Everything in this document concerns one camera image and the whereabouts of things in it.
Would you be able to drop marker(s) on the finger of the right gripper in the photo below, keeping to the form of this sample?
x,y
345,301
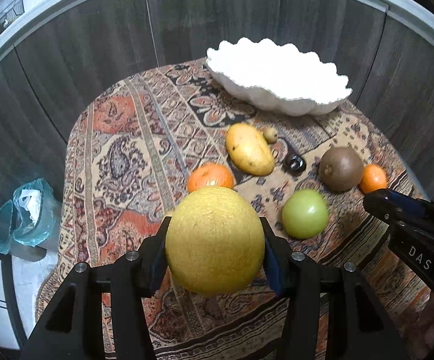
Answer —
x,y
402,210

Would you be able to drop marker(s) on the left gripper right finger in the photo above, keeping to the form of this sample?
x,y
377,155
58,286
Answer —
x,y
358,325

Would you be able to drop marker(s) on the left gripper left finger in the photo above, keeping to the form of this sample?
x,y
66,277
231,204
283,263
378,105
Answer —
x,y
71,327

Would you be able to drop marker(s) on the small tangerine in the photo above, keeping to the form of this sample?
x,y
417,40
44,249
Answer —
x,y
374,177

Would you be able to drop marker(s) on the brown kiwi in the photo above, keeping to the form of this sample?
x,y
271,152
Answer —
x,y
340,169

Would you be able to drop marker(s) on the green apple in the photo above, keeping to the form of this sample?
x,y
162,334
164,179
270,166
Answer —
x,y
305,214

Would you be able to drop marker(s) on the dark plum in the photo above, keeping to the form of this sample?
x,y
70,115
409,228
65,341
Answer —
x,y
295,164

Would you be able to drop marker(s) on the yellow lemon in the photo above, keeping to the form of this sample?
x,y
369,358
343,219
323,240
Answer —
x,y
215,242

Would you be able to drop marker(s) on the small tan longan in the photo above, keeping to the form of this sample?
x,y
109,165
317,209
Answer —
x,y
270,134

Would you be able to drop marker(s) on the yellow mango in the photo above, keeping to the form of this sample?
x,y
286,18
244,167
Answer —
x,y
249,150

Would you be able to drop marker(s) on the large orange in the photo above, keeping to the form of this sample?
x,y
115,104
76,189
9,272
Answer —
x,y
210,174

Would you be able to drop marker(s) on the white scalloped bowl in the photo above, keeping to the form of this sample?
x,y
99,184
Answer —
x,y
278,78

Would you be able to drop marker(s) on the patterned paisley tablecloth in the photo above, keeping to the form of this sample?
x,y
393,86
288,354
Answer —
x,y
148,140

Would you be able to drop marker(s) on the wire sink caddy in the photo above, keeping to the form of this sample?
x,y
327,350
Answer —
x,y
10,14

